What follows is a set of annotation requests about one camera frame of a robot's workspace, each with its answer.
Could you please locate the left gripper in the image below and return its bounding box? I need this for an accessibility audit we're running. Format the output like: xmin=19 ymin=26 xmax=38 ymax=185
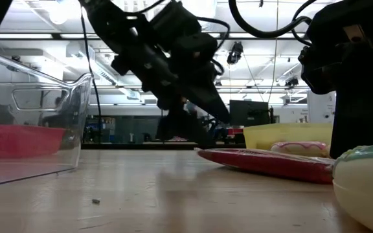
xmin=110 ymin=19 xmax=231 ymax=145

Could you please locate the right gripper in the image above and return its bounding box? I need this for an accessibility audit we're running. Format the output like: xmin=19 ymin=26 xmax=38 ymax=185
xmin=298 ymin=19 xmax=373 ymax=159

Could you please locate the pink frosted toy donut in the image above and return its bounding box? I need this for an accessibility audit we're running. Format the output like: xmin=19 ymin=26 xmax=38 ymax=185
xmin=270 ymin=141 xmax=330 ymax=159

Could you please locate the green frosted toy donut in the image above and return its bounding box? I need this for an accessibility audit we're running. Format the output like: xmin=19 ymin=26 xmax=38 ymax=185
xmin=332 ymin=144 xmax=373 ymax=233

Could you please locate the red snack packet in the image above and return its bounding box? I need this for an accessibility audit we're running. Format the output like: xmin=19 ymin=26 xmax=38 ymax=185
xmin=196 ymin=148 xmax=336 ymax=184

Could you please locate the white building column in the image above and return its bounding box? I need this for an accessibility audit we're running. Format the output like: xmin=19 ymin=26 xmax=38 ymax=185
xmin=307 ymin=90 xmax=336 ymax=124

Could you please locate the red background equipment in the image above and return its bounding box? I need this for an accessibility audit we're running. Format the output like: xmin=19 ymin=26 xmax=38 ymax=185
xmin=226 ymin=125 xmax=245 ymax=136

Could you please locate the black monitor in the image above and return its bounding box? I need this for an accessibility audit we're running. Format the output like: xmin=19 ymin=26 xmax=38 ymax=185
xmin=229 ymin=99 xmax=271 ymax=128

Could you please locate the yellow translucent plastic bin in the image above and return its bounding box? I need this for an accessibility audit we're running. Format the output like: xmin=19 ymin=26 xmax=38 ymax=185
xmin=243 ymin=122 xmax=333 ymax=151

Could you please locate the clear plastic bin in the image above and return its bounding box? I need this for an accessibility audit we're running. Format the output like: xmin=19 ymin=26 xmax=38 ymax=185
xmin=0 ymin=47 xmax=93 ymax=188

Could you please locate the white ceiling air unit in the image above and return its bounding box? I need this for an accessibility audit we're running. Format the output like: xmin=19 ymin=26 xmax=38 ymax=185
xmin=65 ymin=41 xmax=119 ymax=87

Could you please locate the red plastic basket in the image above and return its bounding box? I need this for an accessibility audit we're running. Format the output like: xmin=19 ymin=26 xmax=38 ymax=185
xmin=0 ymin=124 xmax=66 ymax=159

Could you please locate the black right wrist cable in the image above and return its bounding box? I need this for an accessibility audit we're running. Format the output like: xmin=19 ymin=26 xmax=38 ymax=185
xmin=227 ymin=0 xmax=317 ymax=39

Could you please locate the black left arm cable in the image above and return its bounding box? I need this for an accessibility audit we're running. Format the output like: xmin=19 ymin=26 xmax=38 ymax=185
xmin=80 ymin=9 xmax=102 ymax=143

